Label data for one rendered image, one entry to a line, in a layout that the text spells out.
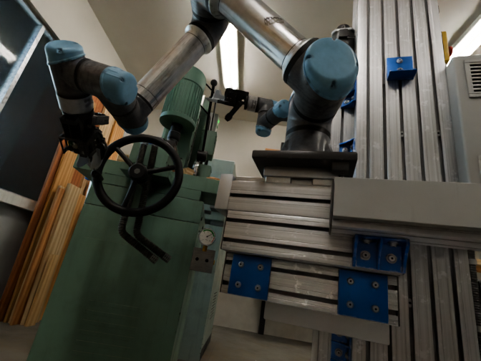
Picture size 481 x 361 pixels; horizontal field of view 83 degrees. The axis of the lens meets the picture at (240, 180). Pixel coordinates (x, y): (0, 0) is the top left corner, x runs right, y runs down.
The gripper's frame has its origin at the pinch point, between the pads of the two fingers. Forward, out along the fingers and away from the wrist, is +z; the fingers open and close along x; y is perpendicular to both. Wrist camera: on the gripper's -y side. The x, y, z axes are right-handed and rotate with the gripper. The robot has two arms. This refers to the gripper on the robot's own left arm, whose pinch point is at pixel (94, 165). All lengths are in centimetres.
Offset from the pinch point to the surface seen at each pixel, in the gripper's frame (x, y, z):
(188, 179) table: 25.4, -19.3, 16.2
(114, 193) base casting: -1.0, -9.8, 21.7
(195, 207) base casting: 30.4, -10.0, 21.5
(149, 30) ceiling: -62, -233, 23
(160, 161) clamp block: 15.2, -16.1, 7.0
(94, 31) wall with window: -113, -223, 32
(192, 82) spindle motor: 15, -70, -3
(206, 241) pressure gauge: 37.5, 4.1, 22.4
